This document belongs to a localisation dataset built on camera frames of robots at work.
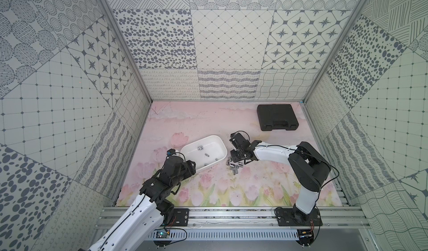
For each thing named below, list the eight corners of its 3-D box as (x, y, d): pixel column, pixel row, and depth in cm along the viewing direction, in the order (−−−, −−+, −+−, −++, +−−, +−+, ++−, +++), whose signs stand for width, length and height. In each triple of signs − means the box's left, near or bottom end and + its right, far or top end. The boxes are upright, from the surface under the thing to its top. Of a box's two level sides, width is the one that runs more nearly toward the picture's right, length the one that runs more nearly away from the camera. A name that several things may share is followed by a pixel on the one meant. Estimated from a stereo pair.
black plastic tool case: (261, 131, 106) (263, 126, 102) (256, 109, 119) (258, 103, 114) (296, 132, 106) (300, 126, 102) (288, 109, 119) (291, 103, 114)
